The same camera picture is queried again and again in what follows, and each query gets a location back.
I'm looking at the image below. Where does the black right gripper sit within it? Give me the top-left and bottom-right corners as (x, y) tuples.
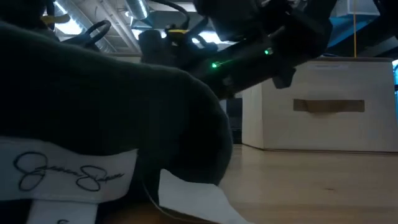
(139, 28), (240, 100)

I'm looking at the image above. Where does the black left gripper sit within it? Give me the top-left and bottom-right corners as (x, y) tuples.
(0, 0), (55, 30)

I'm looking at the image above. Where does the dark green garment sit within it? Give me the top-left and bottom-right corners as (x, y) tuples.
(0, 21), (234, 224)

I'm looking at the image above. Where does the white signature clothing label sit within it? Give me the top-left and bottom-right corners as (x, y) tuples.
(0, 136), (139, 205)

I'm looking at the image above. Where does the white box fixture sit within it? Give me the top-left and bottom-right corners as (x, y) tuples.
(331, 0), (381, 17)

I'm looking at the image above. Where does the small white care label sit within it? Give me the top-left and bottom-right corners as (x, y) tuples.
(26, 198), (100, 224)

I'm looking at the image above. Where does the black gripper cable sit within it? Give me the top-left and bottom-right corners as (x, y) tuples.
(149, 0), (191, 32)
(62, 20), (113, 47)

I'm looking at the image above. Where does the round silver duct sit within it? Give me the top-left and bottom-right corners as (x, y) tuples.
(126, 0), (150, 20)

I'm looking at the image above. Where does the silver ribbed ventilation duct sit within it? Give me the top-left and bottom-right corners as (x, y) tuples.
(54, 0), (116, 53)

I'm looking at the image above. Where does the yellow hanging cord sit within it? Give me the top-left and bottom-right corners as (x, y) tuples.
(353, 12), (357, 58)

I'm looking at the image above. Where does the white box with handle slot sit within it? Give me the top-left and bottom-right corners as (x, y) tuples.
(241, 57), (398, 153)

